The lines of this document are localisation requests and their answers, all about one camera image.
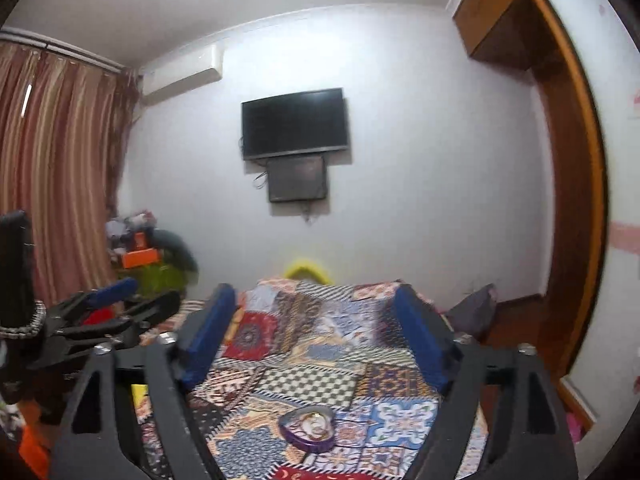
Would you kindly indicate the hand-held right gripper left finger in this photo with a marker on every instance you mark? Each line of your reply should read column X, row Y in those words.
column 210, row 336

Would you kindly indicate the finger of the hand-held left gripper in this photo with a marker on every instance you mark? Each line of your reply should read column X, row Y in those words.
column 155, row 306
column 115, row 290

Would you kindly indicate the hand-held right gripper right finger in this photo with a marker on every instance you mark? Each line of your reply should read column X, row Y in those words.
column 425, row 336

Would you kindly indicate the purple heart-shaped tin box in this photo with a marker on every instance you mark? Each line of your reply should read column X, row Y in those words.
column 302, row 444

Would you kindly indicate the black jewelry stand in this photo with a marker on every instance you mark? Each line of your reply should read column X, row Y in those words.
column 15, row 260

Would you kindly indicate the green cloth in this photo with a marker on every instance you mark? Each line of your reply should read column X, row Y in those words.
column 150, row 282

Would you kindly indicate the red object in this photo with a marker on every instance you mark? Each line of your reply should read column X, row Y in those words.
column 97, row 316

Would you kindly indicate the orange box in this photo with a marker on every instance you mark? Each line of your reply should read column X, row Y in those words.
column 141, row 257

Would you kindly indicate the dark grey bag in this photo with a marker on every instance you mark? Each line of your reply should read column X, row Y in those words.
column 472, row 310

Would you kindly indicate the dark round bag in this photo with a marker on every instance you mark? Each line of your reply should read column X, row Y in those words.
column 177, row 255

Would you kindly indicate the pile of household clutter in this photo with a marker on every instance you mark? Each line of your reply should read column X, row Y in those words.
column 130, row 230

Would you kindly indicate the yellow card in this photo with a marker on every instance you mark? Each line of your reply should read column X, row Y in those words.
column 139, row 394

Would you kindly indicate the patchwork printed blanket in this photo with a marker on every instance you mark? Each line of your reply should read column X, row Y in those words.
column 320, row 355

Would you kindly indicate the yellow plastic object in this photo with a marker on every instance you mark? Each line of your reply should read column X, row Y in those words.
column 305, row 268

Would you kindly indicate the striped brown curtain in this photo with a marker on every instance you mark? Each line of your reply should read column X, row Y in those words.
column 65, row 170

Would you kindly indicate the white air conditioner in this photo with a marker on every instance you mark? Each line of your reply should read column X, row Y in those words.
column 180, row 74

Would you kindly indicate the pink band sticker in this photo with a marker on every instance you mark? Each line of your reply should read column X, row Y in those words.
column 627, row 235

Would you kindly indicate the white sliding wardrobe door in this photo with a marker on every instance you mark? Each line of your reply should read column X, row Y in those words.
column 620, row 160

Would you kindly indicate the wooden overhead cabinet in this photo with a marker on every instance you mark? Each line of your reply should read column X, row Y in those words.
column 495, row 10

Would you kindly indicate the small black wall monitor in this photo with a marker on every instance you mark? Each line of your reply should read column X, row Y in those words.
column 297, row 179

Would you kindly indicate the wooden door frame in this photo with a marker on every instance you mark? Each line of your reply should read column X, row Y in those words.
column 575, row 220

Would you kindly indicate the black wall television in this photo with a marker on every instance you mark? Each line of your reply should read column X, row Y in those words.
column 295, row 122

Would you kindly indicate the white curtain rail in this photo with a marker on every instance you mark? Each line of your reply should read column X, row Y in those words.
column 65, row 50

